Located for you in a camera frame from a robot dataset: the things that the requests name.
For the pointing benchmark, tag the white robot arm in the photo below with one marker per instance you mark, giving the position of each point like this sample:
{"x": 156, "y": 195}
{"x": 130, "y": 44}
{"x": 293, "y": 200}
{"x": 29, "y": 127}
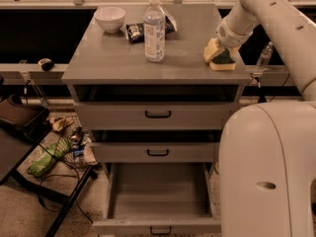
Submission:
{"x": 267, "y": 152}

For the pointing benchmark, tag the grey top drawer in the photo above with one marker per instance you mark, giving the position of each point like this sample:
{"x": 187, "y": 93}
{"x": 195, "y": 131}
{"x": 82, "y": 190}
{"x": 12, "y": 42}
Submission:
{"x": 153, "y": 107}

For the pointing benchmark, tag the clear plastic water bottle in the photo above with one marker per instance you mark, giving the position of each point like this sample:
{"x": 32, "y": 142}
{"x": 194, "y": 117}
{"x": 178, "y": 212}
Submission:
{"x": 154, "y": 32}

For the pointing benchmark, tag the black snack bag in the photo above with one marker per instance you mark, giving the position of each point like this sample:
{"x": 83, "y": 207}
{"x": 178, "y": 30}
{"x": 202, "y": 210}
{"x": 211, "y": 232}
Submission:
{"x": 135, "y": 32}

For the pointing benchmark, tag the grey drawer cabinet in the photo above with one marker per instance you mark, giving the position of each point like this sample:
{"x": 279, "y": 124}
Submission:
{"x": 110, "y": 59}

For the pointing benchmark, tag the black stand leg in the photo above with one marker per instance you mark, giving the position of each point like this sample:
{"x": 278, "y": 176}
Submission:
{"x": 262, "y": 98}

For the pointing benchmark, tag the green yellow sponge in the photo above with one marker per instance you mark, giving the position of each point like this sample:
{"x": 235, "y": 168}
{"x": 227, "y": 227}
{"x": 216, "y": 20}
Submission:
{"x": 222, "y": 62}

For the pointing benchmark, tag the grey drawer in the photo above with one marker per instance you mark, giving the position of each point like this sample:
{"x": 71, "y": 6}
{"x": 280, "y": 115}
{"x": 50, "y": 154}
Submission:
{"x": 153, "y": 107}
{"x": 158, "y": 199}
{"x": 144, "y": 146}

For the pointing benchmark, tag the wire mesh basket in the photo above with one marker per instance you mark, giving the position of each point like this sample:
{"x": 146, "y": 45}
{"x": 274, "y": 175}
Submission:
{"x": 81, "y": 154}

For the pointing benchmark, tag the white ceramic bowl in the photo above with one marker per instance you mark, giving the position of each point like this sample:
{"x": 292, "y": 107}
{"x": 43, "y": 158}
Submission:
{"x": 110, "y": 19}

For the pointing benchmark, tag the green chip bag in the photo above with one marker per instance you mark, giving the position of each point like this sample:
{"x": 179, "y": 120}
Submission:
{"x": 49, "y": 156}

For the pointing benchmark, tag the brown snack packet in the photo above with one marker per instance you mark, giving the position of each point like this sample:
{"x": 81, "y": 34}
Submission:
{"x": 58, "y": 124}

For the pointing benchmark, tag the grey middle drawer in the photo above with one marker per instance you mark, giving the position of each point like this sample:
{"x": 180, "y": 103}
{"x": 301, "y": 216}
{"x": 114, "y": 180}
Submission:
{"x": 144, "y": 146}

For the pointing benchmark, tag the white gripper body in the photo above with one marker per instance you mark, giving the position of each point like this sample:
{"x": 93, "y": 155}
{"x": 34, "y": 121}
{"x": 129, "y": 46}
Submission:
{"x": 228, "y": 37}

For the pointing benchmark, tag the black round object on ledge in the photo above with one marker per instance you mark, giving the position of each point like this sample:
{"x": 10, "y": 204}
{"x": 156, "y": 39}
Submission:
{"x": 46, "y": 64}

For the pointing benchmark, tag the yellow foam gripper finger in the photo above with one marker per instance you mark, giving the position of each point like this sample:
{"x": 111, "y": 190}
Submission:
{"x": 212, "y": 50}
{"x": 233, "y": 52}

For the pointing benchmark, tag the black folding table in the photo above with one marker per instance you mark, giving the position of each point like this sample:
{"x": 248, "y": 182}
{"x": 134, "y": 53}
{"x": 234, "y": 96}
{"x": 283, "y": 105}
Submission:
{"x": 22, "y": 129}

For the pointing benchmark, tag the small bottle on ledge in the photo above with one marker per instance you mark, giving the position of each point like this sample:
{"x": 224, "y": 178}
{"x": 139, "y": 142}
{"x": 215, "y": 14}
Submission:
{"x": 264, "y": 59}

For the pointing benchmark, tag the grey bottom drawer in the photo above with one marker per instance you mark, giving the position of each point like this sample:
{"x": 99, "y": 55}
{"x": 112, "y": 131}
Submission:
{"x": 158, "y": 199}

